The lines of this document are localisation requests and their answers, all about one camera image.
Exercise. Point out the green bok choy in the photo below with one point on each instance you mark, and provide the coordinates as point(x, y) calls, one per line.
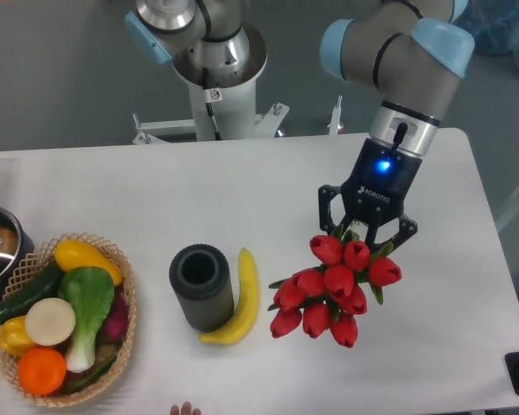
point(90, 292)

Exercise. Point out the purple sweet potato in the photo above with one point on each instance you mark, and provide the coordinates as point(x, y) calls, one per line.
point(115, 325)

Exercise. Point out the green cucumber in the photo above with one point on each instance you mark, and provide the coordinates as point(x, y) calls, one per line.
point(44, 285)

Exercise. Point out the blue plastic bag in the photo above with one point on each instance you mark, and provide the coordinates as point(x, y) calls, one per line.
point(494, 25)

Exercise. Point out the dark grey ribbed vase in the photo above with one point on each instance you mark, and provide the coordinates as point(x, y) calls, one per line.
point(200, 277)

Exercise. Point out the yellow bell pepper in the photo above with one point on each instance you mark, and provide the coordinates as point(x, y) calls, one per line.
point(14, 338)

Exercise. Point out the red tulip bouquet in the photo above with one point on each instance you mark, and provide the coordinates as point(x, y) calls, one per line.
point(329, 297)

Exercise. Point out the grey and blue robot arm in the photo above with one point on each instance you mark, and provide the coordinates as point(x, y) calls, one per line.
point(412, 52)

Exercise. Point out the person's hand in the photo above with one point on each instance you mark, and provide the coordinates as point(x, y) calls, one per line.
point(185, 408)

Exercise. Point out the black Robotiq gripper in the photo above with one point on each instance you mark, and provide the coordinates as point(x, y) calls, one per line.
point(374, 194)

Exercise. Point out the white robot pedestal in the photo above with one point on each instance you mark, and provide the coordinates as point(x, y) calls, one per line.
point(221, 81)

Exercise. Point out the yellow squash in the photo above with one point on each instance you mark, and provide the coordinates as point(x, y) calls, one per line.
point(73, 253)

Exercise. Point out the orange fruit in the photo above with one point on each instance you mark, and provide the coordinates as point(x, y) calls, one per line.
point(41, 371)

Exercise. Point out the woven wicker basket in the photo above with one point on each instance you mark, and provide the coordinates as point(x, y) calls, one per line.
point(28, 269)

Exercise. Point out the yellow banana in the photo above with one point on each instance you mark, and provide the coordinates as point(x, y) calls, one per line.
point(243, 319)

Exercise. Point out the green chili pepper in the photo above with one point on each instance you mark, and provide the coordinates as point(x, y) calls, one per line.
point(90, 378)

